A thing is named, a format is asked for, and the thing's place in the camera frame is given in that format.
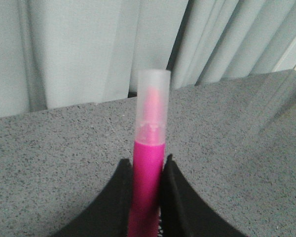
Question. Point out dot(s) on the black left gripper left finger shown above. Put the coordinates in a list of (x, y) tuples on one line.
[(107, 214)]

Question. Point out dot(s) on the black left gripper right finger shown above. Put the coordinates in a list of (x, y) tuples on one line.
[(184, 213)]

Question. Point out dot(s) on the pink highlighter pen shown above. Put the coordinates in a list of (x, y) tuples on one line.
[(149, 149)]

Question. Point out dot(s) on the grey curtain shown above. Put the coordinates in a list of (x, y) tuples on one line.
[(56, 53)]

